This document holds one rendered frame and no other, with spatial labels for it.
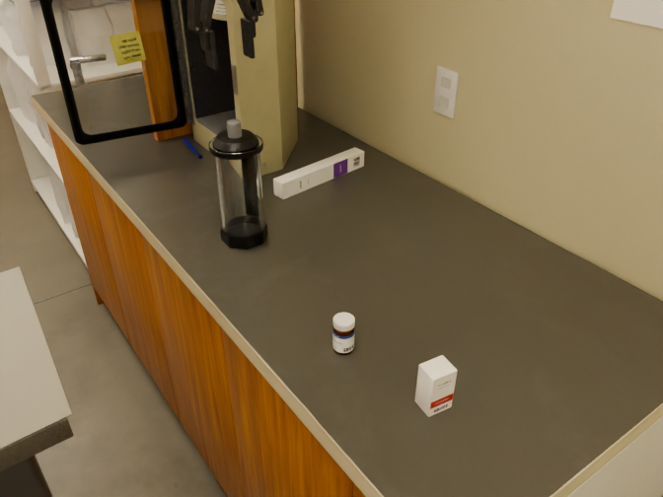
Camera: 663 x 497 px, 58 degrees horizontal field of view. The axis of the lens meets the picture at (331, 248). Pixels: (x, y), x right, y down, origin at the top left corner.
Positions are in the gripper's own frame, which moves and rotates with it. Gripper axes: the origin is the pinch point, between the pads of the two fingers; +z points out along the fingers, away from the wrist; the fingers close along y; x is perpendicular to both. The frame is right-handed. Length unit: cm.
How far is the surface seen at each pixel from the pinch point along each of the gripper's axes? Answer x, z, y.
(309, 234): 13.9, 39.8, -7.2
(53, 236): -179, 148, 12
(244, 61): -19.1, 12.3, -14.3
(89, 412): -54, 137, 41
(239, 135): 5.5, 15.3, 3.1
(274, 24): -19.0, 5.6, -23.4
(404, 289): 42, 38, -9
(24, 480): 27, 49, 62
